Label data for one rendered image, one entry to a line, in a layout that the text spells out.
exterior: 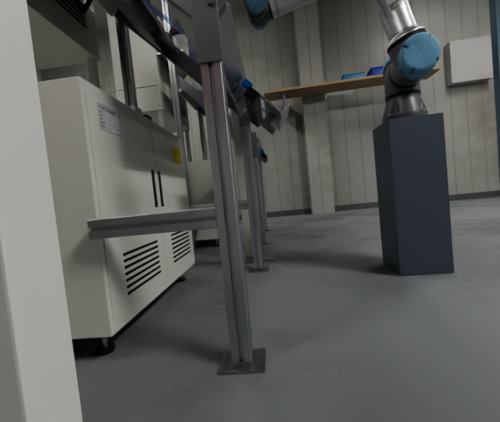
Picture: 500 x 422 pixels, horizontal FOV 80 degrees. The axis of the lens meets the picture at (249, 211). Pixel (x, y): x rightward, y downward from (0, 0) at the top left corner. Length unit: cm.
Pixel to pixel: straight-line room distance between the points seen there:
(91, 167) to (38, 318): 45
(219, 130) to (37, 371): 45
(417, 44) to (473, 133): 402
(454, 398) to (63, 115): 87
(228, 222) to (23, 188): 37
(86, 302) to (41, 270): 45
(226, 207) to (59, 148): 38
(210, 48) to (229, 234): 35
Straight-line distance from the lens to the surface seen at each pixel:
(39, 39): 151
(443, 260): 124
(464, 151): 502
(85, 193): 72
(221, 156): 58
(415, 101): 124
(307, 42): 460
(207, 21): 65
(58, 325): 33
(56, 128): 77
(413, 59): 112
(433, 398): 60
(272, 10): 137
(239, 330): 63
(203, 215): 58
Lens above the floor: 33
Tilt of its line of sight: 3 degrees down
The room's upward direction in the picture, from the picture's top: 6 degrees counter-clockwise
